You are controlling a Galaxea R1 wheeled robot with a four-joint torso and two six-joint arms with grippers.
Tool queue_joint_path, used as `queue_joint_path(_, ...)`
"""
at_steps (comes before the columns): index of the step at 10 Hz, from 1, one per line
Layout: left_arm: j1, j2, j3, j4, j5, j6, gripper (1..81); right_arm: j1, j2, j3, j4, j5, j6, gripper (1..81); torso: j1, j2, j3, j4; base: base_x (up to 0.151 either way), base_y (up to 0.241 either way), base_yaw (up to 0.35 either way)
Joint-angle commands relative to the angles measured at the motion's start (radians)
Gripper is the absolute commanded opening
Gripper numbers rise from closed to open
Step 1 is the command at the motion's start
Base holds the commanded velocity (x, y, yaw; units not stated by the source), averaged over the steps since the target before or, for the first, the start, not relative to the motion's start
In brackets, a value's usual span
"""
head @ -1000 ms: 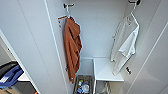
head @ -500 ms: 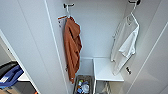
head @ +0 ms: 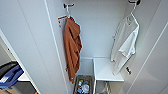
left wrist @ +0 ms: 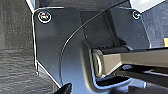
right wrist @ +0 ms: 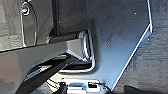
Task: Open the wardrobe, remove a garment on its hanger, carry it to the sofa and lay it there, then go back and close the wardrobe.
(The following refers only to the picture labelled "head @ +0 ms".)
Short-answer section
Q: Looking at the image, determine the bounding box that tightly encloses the dark metal door hinge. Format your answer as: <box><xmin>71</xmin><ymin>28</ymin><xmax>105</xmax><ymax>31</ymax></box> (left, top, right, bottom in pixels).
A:
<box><xmin>125</xmin><ymin>66</ymin><xmax>132</xmax><ymax>76</ymax></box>
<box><xmin>65</xmin><ymin>65</ymin><xmax>69</xmax><ymax>73</ymax></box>

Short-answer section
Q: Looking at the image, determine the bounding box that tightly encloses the black wardrobe hook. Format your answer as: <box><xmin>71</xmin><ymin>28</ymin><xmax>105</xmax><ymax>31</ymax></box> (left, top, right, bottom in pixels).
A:
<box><xmin>128</xmin><ymin>0</ymin><xmax>142</xmax><ymax>6</ymax></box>
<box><xmin>63</xmin><ymin>2</ymin><xmax>76</xmax><ymax>9</ymax></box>

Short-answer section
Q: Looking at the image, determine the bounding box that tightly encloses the black bin lid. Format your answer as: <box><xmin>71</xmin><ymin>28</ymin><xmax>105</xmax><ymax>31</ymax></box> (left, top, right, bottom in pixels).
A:
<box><xmin>0</xmin><ymin>60</ymin><xmax>19</xmax><ymax>79</ymax></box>

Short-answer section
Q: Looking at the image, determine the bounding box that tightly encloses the orange garment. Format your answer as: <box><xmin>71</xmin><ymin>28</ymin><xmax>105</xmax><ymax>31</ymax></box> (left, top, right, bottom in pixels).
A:
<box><xmin>63</xmin><ymin>16</ymin><xmax>83</xmax><ymax>84</ymax></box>

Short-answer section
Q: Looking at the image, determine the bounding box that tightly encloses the white T-shirt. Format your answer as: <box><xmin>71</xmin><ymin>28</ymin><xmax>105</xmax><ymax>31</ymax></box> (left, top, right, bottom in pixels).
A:
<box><xmin>110</xmin><ymin>13</ymin><xmax>140</xmax><ymax>77</ymax></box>

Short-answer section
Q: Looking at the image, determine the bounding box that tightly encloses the white shelf compartment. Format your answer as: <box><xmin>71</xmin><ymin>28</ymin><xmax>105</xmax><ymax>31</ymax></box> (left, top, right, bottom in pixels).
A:
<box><xmin>92</xmin><ymin>57</ymin><xmax>125</xmax><ymax>94</ymax></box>

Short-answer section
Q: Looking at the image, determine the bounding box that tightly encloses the paper sign orange edge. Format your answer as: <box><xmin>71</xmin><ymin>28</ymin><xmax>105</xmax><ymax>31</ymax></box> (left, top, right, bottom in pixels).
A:
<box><xmin>57</xmin><ymin>14</ymin><xmax>68</xmax><ymax>29</ymax></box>

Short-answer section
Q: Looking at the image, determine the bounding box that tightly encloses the white round container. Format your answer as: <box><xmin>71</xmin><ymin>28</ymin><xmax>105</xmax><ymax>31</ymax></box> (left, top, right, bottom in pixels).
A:
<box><xmin>81</xmin><ymin>83</ymin><xmax>91</xmax><ymax>94</ymax></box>

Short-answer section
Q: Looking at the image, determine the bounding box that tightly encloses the grey storage basket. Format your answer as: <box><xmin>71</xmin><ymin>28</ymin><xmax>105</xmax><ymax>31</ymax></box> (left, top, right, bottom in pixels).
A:
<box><xmin>72</xmin><ymin>74</ymin><xmax>94</xmax><ymax>94</ymax></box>

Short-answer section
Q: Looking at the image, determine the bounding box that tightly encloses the white clothes hanger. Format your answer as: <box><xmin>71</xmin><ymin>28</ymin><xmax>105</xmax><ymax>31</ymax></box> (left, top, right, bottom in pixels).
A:
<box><xmin>128</xmin><ymin>2</ymin><xmax>139</xmax><ymax>21</ymax></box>
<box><xmin>65</xmin><ymin>3</ymin><xmax>73</xmax><ymax>19</ymax></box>

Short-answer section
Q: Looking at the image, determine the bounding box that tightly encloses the white wardrobe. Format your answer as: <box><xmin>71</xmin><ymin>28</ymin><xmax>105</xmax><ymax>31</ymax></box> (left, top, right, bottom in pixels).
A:
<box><xmin>0</xmin><ymin>0</ymin><xmax>168</xmax><ymax>94</ymax></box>

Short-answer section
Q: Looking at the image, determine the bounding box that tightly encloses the white bottle green cap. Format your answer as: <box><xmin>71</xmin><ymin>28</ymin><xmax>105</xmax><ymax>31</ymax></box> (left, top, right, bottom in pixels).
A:
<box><xmin>76</xmin><ymin>81</ymin><xmax>82</xmax><ymax>88</ymax></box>

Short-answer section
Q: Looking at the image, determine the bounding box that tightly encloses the white bin lid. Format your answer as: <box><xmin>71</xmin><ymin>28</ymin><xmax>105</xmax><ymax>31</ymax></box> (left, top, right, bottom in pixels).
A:
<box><xmin>17</xmin><ymin>72</ymin><xmax>32</xmax><ymax>83</ymax></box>

